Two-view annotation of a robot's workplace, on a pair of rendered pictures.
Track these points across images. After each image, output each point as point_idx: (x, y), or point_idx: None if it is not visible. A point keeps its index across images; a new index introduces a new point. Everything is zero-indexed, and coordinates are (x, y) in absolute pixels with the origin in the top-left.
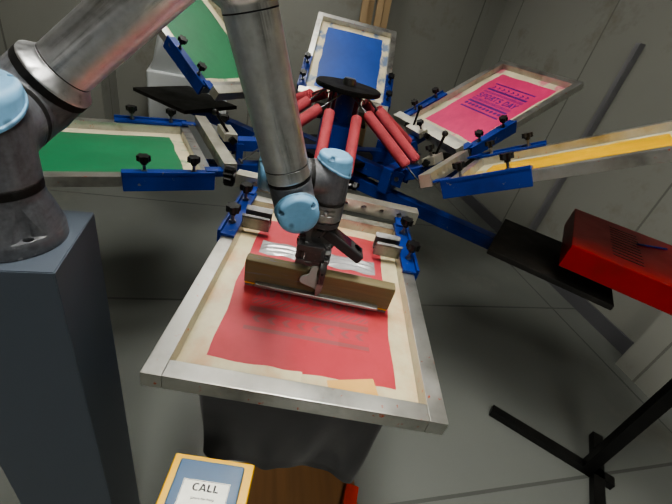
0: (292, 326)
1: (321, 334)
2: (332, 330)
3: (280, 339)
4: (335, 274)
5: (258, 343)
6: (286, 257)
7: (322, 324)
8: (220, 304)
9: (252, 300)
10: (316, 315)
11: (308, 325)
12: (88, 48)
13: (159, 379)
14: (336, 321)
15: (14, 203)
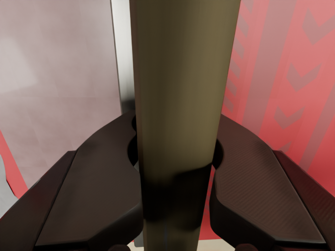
0: (286, 137)
1: (327, 58)
2: (314, 19)
3: (327, 155)
4: (194, 95)
5: (331, 188)
6: (8, 181)
7: (282, 58)
8: (226, 246)
9: (206, 214)
10: (241, 80)
11: (285, 99)
12: None
13: None
14: (268, 3)
15: None
